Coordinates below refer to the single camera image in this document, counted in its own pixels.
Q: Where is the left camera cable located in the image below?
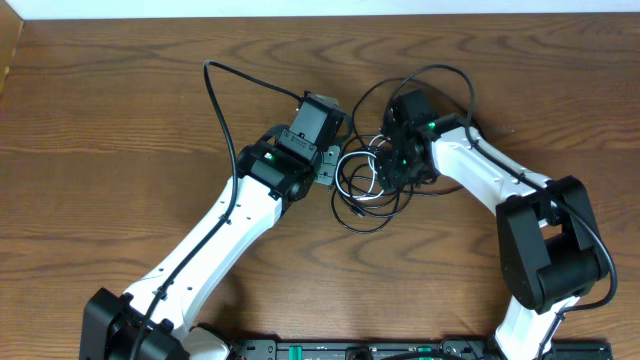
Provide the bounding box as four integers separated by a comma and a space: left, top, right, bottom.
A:
128, 59, 304, 360

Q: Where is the white cable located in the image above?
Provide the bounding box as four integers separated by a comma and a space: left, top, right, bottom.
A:
334, 133, 389, 202

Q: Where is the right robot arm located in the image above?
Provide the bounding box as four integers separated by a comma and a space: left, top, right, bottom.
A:
376, 89, 611, 359

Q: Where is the cardboard panel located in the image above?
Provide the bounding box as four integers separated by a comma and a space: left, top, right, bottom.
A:
0, 0, 24, 92

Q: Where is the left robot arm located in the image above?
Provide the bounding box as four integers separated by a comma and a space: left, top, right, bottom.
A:
79, 93, 349, 360

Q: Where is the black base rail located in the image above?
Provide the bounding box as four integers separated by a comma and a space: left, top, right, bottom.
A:
229, 336, 614, 360

